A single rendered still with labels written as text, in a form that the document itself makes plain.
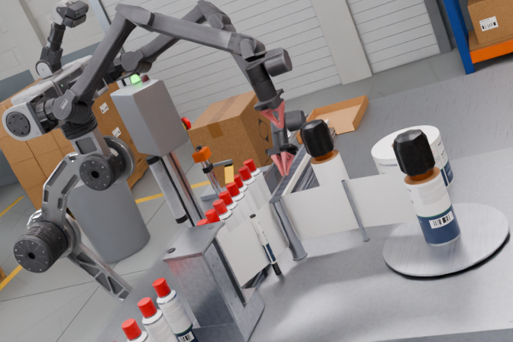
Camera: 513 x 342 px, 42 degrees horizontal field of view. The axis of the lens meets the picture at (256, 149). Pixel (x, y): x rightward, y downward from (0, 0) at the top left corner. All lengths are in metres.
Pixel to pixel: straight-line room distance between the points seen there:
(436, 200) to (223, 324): 0.58
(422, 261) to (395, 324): 0.21
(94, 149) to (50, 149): 3.39
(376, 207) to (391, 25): 4.64
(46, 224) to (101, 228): 1.78
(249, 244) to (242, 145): 0.85
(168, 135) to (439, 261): 0.77
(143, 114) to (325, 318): 0.70
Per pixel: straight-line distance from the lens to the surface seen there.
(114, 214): 4.67
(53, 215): 2.95
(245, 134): 2.55
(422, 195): 1.62
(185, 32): 2.02
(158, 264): 2.37
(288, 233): 1.84
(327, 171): 1.93
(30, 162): 6.13
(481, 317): 1.46
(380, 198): 1.76
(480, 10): 5.56
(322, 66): 6.52
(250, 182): 2.07
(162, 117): 1.81
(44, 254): 2.89
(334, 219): 1.83
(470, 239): 1.68
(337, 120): 2.95
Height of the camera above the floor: 1.77
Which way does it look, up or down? 18 degrees down
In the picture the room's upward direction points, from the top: 23 degrees counter-clockwise
